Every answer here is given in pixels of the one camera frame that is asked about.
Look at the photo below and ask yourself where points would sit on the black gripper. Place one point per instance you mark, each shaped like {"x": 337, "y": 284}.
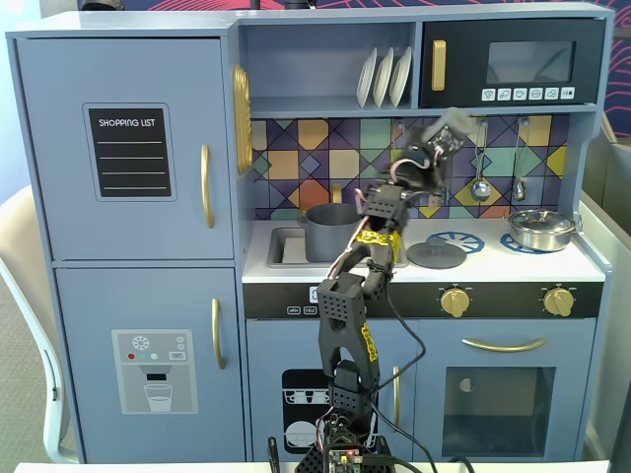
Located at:
{"x": 428, "y": 178}

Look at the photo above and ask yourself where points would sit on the red black robot base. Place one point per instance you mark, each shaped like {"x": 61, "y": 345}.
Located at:
{"x": 310, "y": 460}

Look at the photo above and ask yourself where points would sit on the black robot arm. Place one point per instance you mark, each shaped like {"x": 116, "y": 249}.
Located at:
{"x": 345, "y": 320}

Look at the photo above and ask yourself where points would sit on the steel ladle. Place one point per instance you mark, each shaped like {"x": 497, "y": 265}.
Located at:
{"x": 479, "y": 190}

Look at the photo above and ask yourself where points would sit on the white toy plate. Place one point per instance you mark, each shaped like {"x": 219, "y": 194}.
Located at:
{"x": 400, "y": 79}
{"x": 383, "y": 81}
{"x": 366, "y": 81}

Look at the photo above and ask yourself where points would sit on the gold toy faucet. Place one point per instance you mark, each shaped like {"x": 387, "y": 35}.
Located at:
{"x": 336, "y": 193}

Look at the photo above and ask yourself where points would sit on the gray pot lid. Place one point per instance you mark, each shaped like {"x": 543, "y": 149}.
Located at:
{"x": 436, "y": 255}

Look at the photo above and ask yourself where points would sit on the gray pot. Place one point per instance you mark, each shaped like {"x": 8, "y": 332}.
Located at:
{"x": 328, "y": 236}

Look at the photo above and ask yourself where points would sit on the steel pot with lid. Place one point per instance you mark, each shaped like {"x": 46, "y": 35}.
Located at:
{"x": 541, "y": 230}

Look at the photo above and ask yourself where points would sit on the gold stove knob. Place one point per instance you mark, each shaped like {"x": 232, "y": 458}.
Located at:
{"x": 558, "y": 301}
{"x": 454, "y": 301}

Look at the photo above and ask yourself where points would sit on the gold toy telephone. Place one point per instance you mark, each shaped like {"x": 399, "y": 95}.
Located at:
{"x": 241, "y": 118}

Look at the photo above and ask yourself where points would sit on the desk divider panel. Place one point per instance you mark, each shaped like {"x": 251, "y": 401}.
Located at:
{"x": 606, "y": 295}

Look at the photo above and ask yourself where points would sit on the blue toy kitchen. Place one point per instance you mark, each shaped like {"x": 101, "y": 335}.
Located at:
{"x": 148, "y": 276}

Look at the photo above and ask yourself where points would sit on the robot controller board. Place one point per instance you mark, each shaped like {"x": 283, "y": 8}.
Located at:
{"x": 344, "y": 459}

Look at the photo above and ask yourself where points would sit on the white chair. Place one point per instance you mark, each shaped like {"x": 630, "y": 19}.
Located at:
{"x": 20, "y": 236}

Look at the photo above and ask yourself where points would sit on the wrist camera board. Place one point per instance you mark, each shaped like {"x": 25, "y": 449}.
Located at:
{"x": 446, "y": 142}

